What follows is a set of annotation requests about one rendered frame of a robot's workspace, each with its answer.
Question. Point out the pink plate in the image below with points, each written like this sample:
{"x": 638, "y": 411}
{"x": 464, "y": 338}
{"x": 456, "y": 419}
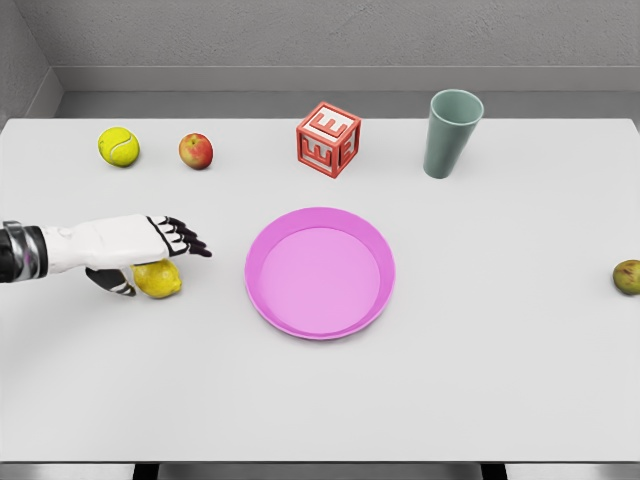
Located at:
{"x": 320, "y": 280}

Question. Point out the red letter block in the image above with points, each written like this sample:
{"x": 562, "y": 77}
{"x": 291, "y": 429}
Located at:
{"x": 327, "y": 140}

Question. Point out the yellow lemon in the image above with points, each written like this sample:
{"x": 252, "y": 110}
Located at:
{"x": 159, "y": 280}

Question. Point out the red apple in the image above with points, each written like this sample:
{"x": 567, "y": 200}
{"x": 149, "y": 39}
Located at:
{"x": 195, "y": 151}

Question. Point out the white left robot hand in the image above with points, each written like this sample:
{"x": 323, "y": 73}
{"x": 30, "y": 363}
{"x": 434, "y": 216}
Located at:
{"x": 130, "y": 240}

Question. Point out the grey-green cup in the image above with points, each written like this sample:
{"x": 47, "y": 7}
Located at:
{"x": 447, "y": 135}

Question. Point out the yellow tennis ball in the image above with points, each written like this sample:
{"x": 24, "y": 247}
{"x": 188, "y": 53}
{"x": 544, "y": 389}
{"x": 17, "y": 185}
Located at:
{"x": 118, "y": 146}

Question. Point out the green-brown pear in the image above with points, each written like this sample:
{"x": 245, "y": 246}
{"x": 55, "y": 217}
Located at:
{"x": 628, "y": 276}

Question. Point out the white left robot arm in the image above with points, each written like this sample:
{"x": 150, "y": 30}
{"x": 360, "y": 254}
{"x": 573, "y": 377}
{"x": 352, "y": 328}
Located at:
{"x": 45, "y": 250}

